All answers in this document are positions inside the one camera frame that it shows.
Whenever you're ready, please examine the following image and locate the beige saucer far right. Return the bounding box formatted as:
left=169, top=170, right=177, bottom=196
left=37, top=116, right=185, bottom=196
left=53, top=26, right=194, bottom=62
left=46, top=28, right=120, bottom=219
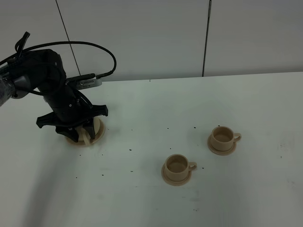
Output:
left=207, top=135, right=237, bottom=156

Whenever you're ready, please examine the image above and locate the beige teacup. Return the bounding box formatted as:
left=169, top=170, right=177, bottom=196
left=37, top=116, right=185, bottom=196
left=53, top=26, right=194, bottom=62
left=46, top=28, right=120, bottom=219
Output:
left=210, top=126, right=241, bottom=152
left=163, top=154, right=197, bottom=181

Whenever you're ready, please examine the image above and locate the beige teacup near centre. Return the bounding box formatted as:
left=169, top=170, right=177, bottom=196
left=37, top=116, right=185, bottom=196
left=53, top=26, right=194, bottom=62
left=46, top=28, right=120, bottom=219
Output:
left=163, top=154, right=197, bottom=181

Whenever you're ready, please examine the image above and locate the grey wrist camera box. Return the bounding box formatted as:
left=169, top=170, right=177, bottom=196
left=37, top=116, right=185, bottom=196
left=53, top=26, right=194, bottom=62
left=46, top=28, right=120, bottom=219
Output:
left=66, top=73, right=102, bottom=90

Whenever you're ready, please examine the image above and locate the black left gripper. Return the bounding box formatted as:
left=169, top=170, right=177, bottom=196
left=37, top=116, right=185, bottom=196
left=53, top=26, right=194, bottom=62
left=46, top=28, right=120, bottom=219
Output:
left=23, top=49, right=108, bottom=142

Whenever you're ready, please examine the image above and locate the beige round teapot saucer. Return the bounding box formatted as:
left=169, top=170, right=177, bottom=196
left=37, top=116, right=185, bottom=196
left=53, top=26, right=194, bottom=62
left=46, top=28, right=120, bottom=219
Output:
left=65, top=117, right=105, bottom=147

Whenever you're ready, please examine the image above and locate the beige teacup far right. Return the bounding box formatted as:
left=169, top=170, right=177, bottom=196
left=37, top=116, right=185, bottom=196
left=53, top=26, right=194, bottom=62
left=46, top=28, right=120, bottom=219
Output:
left=210, top=126, right=241, bottom=152

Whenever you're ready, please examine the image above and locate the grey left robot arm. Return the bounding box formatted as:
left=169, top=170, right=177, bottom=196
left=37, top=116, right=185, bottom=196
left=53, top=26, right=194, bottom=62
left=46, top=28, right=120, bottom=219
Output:
left=0, top=49, right=108, bottom=142

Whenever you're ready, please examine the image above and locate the beige saucer near centre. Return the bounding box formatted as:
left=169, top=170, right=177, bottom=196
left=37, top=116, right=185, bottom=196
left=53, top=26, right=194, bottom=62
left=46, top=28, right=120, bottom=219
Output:
left=161, top=165, right=192, bottom=186

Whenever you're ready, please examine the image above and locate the beige ceramic teapot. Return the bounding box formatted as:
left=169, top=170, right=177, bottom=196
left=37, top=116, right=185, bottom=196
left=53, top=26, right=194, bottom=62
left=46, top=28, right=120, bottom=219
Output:
left=77, top=117, right=101, bottom=146

